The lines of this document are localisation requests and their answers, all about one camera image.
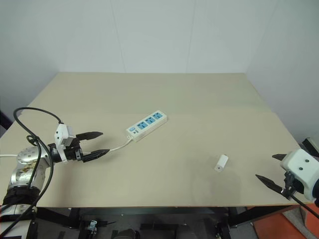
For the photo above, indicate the dark rounded shape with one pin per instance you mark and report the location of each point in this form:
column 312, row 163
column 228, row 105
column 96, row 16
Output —
column 127, row 234

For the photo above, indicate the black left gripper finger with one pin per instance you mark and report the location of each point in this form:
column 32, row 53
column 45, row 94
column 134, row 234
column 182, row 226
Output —
column 89, row 135
column 96, row 155

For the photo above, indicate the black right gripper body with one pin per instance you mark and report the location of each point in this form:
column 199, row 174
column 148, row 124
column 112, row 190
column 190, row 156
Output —
column 295, row 185

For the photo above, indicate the black metal table frame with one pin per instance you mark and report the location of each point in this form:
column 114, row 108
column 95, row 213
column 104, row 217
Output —
column 154, row 211

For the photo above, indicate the black and white frame object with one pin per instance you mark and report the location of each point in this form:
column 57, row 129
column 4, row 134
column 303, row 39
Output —
column 311, row 145

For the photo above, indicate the white power strip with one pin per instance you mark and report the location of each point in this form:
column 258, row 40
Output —
column 145, row 125

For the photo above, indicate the small white plug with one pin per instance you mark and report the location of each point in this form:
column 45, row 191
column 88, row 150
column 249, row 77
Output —
column 221, row 163

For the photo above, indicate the orange floor mat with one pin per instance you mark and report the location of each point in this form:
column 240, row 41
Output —
column 279, row 226

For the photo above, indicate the dark purple panel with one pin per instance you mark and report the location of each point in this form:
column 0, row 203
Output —
column 5, row 123

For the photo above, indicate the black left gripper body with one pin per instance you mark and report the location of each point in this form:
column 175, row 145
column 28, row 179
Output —
column 73, row 154

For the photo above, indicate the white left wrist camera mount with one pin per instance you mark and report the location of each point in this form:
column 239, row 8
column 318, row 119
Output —
column 61, row 132

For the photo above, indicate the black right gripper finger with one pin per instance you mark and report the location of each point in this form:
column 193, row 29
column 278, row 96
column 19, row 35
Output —
column 270, row 183
column 279, row 157

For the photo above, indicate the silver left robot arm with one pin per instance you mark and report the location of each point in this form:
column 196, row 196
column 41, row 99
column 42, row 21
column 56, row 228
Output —
column 23, row 171

